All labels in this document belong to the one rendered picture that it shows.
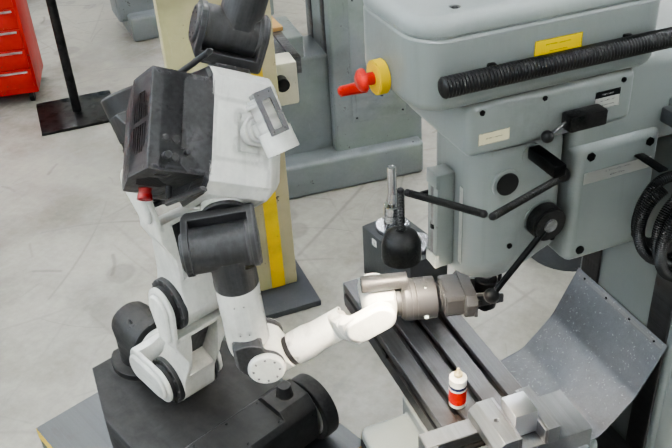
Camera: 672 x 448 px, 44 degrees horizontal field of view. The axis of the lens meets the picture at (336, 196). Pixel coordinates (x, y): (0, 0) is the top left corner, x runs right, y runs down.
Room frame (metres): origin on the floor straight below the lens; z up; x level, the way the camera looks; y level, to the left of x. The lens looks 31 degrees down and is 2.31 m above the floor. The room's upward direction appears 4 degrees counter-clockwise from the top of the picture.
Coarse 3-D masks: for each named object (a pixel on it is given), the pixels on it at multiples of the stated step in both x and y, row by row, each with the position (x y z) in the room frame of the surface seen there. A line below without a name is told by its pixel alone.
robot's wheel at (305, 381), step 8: (296, 376) 1.82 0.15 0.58; (304, 376) 1.80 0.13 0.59; (304, 384) 1.76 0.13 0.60; (312, 384) 1.76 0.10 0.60; (320, 384) 1.76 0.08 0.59; (312, 392) 1.74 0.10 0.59; (320, 392) 1.74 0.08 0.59; (312, 400) 1.73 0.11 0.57; (320, 400) 1.72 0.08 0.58; (328, 400) 1.72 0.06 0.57; (320, 408) 1.70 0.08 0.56; (328, 408) 1.71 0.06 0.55; (336, 408) 1.72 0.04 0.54; (320, 416) 1.70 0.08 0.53; (328, 416) 1.70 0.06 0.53; (336, 416) 1.71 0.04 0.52; (320, 424) 1.73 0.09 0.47; (328, 424) 1.69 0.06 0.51; (336, 424) 1.71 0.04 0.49; (320, 432) 1.71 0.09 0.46; (328, 432) 1.69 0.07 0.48
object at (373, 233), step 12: (372, 228) 1.82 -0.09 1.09; (384, 228) 1.80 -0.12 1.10; (372, 240) 1.79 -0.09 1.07; (420, 240) 1.74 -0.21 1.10; (372, 252) 1.80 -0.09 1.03; (372, 264) 1.80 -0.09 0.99; (384, 264) 1.75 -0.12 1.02; (420, 264) 1.66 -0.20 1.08; (408, 276) 1.65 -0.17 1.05; (420, 276) 1.66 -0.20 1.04
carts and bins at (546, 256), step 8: (544, 248) 3.05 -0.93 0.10; (536, 256) 3.08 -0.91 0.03; (544, 256) 3.05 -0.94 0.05; (552, 256) 3.02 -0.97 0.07; (560, 256) 3.00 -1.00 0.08; (544, 264) 3.05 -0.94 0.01; (552, 264) 3.02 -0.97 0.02; (560, 264) 3.00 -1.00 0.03; (568, 264) 2.99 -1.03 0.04; (576, 264) 2.99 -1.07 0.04
